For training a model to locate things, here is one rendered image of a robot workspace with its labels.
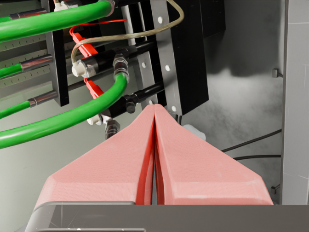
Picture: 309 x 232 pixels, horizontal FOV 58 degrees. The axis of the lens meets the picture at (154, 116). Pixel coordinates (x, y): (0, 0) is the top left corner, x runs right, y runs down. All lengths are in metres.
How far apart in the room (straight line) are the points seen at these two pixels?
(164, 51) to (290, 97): 0.21
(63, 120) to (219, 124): 0.48
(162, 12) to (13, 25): 0.28
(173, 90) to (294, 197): 0.26
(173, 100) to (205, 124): 0.21
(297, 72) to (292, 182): 0.17
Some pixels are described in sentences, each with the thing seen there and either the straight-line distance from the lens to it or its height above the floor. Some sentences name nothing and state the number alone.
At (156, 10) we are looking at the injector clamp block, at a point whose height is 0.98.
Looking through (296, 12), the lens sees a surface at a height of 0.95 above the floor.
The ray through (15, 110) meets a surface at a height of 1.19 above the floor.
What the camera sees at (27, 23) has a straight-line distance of 0.24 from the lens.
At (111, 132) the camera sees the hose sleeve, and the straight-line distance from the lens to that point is 0.37.
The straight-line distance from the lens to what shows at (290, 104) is 0.42.
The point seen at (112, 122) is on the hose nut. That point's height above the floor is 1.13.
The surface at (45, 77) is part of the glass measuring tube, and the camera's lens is 0.67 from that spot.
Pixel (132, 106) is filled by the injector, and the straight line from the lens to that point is 0.45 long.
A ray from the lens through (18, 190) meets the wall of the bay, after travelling 0.77.
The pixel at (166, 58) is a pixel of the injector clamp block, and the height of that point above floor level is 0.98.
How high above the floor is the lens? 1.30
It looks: 34 degrees down
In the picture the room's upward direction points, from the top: 119 degrees counter-clockwise
